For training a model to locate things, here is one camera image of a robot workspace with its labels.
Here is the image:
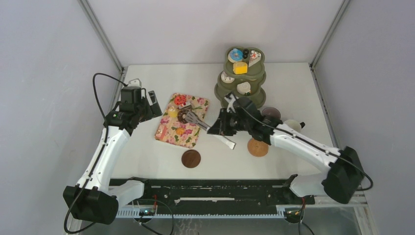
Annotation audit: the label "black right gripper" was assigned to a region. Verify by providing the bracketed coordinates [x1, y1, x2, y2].
[209, 108, 251, 136]

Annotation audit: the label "silver metal tongs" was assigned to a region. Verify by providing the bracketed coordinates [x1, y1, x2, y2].
[185, 111, 236, 150]

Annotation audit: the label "chocolate sprinkled donut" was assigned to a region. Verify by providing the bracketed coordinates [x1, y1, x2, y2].
[177, 110, 196, 124]

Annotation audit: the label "floral dessert tray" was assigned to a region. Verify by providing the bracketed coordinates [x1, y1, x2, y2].
[154, 93, 210, 149]

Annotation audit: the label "white swirl roll cake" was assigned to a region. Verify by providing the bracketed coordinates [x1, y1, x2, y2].
[236, 82, 251, 95]

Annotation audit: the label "white chocolate-striped donut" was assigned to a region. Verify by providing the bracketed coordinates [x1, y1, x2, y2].
[220, 71, 235, 84]

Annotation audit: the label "purple mug black handle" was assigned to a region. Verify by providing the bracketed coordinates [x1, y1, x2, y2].
[261, 107, 281, 119]

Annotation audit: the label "yellow swirl roll cake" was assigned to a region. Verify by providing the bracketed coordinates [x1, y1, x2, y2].
[232, 61, 248, 74]

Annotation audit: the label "blue glazed donut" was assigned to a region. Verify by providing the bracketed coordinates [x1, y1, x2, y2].
[227, 48, 243, 63]

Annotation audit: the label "dark cup white interior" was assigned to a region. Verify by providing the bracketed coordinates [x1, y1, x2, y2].
[284, 119, 305, 133]

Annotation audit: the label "triangular fruit cake slice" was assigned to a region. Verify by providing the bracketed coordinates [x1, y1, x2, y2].
[248, 50, 262, 67]

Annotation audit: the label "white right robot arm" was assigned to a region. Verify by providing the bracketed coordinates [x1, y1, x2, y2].
[207, 93, 367, 204]

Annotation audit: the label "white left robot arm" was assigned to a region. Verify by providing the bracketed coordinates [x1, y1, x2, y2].
[63, 79, 162, 225]

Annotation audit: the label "yellow cream cake ball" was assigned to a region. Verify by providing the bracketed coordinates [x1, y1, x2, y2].
[167, 106, 179, 118]

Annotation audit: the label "pink layered cake slice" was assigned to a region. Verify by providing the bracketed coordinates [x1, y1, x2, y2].
[155, 126, 165, 139]

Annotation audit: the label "coral sprinkled donut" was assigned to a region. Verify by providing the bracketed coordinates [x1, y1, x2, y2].
[173, 94, 187, 107]

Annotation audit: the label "chocolate cherry cake slice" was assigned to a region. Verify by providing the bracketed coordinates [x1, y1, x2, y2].
[178, 102, 193, 111]

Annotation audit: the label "dark wooden coaster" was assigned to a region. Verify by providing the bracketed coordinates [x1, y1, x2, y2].
[181, 149, 201, 168]

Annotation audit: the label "woven rattan coaster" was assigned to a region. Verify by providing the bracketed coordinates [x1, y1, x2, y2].
[247, 139, 269, 157]

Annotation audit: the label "green three-tier stand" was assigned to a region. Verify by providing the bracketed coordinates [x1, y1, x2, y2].
[214, 46, 266, 108]

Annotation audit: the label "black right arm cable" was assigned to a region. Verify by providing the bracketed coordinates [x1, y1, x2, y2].
[227, 94, 374, 191]

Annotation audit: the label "white slotted cable duct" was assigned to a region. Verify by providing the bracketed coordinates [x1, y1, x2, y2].
[116, 207, 286, 219]

